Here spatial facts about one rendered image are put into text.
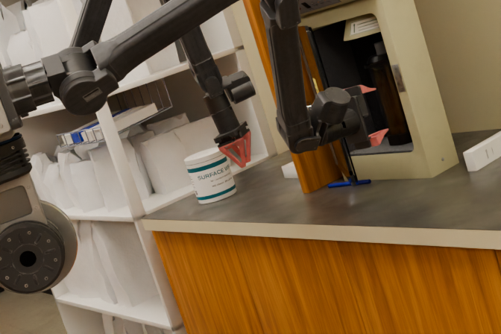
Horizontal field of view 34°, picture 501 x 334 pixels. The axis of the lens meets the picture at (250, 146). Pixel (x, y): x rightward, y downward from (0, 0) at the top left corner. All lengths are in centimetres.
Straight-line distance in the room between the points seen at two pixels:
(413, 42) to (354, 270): 57
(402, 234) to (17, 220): 79
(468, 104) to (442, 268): 83
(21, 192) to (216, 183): 96
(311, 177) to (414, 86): 43
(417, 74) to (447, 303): 58
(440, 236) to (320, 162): 70
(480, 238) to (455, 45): 95
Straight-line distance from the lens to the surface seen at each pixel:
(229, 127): 203
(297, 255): 209
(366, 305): 197
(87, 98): 141
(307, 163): 224
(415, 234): 170
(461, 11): 239
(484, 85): 241
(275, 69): 157
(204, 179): 251
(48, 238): 165
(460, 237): 163
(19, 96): 139
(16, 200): 168
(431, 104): 205
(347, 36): 211
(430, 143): 204
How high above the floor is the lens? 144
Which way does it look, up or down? 9 degrees down
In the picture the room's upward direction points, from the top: 18 degrees counter-clockwise
